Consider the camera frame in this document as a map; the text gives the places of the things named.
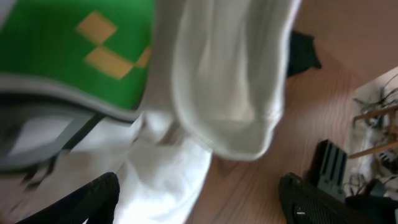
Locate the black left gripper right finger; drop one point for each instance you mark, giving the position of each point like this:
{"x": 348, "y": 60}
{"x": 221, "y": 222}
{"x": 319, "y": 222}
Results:
{"x": 302, "y": 203}

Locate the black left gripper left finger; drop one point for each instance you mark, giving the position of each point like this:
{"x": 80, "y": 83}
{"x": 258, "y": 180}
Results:
{"x": 93, "y": 203}

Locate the white t-shirt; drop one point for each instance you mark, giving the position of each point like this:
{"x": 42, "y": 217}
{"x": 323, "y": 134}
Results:
{"x": 148, "y": 90}

